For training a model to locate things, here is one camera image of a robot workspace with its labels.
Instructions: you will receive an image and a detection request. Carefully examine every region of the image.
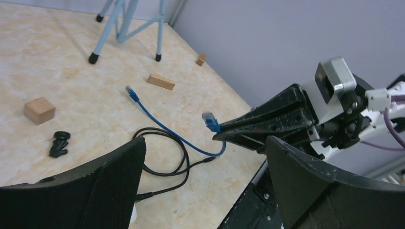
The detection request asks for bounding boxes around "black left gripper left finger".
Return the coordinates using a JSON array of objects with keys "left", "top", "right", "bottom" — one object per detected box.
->
[{"left": 0, "top": 137, "right": 146, "bottom": 229}]

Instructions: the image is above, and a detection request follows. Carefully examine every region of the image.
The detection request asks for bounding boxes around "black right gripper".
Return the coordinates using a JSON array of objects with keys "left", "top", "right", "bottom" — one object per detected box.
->
[{"left": 213, "top": 75, "right": 373, "bottom": 159}]

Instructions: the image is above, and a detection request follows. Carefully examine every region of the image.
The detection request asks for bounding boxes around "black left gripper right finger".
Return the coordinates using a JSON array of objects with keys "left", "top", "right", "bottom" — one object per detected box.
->
[{"left": 266, "top": 136, "right": 405, "bottom": 229}]

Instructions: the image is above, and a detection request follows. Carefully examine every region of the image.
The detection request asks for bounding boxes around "black ethernet cable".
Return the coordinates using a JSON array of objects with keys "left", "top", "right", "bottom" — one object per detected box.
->
[{"left": 132, "top": 127, "right": 217, "bottom": 202}]

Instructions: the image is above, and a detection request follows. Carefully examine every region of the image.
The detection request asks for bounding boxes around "blue ethernet cable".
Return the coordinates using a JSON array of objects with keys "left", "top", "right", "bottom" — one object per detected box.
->
[{"left": 125, "top": 85, "right": 227, "bottom": 158}]

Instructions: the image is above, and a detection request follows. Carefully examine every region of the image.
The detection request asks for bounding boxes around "white TP-Link switch box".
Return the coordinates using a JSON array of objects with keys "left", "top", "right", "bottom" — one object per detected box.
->
[{"left": 129, "top": 205, "right": 137, "bottom": 224}]

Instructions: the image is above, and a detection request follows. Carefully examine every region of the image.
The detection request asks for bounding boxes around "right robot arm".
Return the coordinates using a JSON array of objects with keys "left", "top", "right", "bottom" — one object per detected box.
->
[{"left": 213, "top": 75, "right": 405, "bottom": 160}]

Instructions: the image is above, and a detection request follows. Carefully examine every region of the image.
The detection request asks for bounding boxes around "small black rubber part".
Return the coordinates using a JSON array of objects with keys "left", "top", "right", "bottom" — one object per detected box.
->
[{"left": 49, "top": 131, "right": 71, "bottom": 158}]

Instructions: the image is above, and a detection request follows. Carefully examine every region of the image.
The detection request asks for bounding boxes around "small wooden cube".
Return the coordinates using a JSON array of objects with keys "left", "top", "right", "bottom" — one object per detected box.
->
[{"left": 23, "top": 97, "right": 56, "bottom": 125}]

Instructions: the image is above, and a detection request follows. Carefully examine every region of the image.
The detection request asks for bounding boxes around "curved wooden block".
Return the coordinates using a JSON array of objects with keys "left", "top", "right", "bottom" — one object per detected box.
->
[{"left": 195, "top": 53, "right": 207, "bottom": 66}]

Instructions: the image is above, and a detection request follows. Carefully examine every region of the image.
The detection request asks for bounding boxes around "flat wooden plank block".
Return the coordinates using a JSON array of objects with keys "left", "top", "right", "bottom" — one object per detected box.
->
[{"left": 147, "top": 74, "right": 176, "bottom": 90}]

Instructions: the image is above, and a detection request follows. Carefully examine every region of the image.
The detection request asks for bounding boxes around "light blue tripod stand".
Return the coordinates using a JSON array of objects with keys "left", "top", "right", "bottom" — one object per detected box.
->
[{"left": 88, "top": 0, "right": 167, "bottom": 65}]

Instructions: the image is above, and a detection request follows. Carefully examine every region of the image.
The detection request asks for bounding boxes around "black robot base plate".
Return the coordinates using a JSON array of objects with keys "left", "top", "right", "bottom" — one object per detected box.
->
[{"left": 218, "top": 161, "right": 284, "bottom": 229}]

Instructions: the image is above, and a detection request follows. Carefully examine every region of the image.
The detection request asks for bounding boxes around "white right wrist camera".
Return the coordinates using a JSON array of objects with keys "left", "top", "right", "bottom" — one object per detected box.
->
[{"left": 315, "top": 56, "right": 392, "bottom": 114}]

